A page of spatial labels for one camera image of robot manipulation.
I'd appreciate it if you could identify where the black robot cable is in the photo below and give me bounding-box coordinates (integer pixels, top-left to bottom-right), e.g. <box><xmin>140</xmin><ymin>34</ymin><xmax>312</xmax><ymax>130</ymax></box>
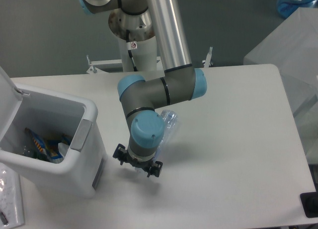
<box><xmin>125</xmin><ymin>29</ymin><xmax>139</xmax><ymax>72</ymax></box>

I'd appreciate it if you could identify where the white trash can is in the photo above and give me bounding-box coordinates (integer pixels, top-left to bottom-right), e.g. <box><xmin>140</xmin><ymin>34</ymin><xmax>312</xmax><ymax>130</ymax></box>
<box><xmin>0</xmin><ymin>81</ymin><xmax>106</xmax><ymax>197</ymax></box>

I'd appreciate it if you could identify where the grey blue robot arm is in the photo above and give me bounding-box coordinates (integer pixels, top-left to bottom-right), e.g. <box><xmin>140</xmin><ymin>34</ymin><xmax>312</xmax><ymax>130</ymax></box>
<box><xmin>79</xmin><ymin>0</ymin><xmax>207</xmax><ymax>177</ymax></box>

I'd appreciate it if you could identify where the blue orange snack wrapper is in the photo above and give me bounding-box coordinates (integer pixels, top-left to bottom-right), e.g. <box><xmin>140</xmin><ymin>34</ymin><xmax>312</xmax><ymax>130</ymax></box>
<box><xmin>24</xmin><ymin>128</ymin><xmax>73</xmax><ymax>163</ymax></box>

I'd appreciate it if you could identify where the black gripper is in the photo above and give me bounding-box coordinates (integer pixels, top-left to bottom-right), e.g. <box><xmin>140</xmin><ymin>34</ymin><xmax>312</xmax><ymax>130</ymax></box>
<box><xmin>112</xmin><ymin>144</ymin><xmax>163</xmax><ymax>177</ymax></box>

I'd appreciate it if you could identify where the clear plastic bottle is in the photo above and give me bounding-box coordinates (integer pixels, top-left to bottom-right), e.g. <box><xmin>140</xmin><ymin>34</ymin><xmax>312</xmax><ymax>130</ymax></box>
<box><xmin>134</xmin><ymin>109</ymin><xmax>179</xmax><ymax>174</ymax></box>

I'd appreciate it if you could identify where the white trash can lid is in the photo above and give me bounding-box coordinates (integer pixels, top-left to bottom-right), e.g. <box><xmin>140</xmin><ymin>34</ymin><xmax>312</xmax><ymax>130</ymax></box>
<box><xmin>0</xmin><ymin>68</ymin><xmax>30</xmax><ymax>140</ymax></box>

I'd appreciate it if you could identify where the white plastic tray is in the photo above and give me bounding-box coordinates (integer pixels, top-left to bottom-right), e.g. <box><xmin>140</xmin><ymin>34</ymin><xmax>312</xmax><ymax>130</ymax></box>
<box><xmin>0</xmin><ymin>163</ymin><xmax>25</xmax><ymax>229</ymax></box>

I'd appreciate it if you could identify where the black device at edge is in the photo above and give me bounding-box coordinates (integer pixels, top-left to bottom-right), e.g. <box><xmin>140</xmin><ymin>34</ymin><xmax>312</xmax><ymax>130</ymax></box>
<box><xmin>300</xmin><ymin>192</ymin><xmax>318</xmax><ymax>218</ymax></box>

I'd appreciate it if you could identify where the blue plastic bag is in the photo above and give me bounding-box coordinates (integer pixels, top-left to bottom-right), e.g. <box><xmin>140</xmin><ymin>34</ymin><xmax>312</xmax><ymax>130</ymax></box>
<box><xmin>276</xmin><ymin>0</ymin><xmax>318</xmax><ymax>18</ymax></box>

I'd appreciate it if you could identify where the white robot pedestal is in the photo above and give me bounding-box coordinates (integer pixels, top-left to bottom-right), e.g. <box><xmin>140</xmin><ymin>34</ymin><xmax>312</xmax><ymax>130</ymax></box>
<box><xmin>86</xmin><ymin>37</ymin><xmax>163</xmax><ymax>74</ymax></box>

